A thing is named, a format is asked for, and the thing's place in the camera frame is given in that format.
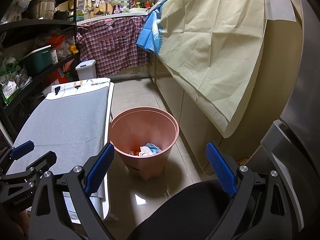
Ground green storage box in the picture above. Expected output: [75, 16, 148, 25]
[20, 45, 53, 77]

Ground grey ironing board table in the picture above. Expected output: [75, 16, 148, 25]
[6, 88, 112, 200]

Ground clear tape strip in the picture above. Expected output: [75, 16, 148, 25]
[262, 0, 297, 22]

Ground beige kitchen cabinet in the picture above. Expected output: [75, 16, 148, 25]
[149, 52, 248, 175]

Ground white lidded bin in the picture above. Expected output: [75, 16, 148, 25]
[75, 59, 97, 80]

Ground black spice rack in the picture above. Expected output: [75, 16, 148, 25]
[129, 0, 157, 9]

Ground pink plastic bin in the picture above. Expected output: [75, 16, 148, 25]
[109, 107, 180, 180]

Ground black chair seat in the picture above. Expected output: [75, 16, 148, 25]
[126, 179, 234, 240]

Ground metal faucet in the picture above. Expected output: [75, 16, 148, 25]
[96, 0, 108, 15]

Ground hanging kitchen utensils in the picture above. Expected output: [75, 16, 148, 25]
[77, 0, 97, 14]

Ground beige cloth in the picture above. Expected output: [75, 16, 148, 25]
[159, 0, 267, 138]

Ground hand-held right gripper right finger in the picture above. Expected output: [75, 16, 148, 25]
[206, 142, 293, 240]

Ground red crumpled bag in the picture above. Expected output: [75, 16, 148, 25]
[49, 35, 67, 49]

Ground steel pot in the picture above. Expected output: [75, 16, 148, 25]
[31, 0, 57, 19]

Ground green printed package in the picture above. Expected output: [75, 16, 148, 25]
[0, 57, 20, 104]

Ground blue face mask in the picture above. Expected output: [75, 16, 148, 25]
[146, 143, 162, 154]

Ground blue printed cloth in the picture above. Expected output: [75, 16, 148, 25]
[136, 0, 168, 55]

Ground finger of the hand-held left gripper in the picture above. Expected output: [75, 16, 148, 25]
[24, 151, 57, 179]
[0, 141, 35, 170]

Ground red plaid shirt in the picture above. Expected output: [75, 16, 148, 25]
[76, 16, 150, 78]

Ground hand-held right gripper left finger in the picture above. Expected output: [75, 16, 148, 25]
[28, 142, 115, 240]

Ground white kitchen counter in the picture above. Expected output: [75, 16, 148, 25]
[76, 0, 185, 25]

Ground white printed table cover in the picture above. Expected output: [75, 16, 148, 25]
[45, 81, 115, 220]

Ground black shelf rack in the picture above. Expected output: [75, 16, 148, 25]
[0, 0, 80, 140]

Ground red printed carton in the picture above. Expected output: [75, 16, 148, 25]
[54, 66, 75, 83]

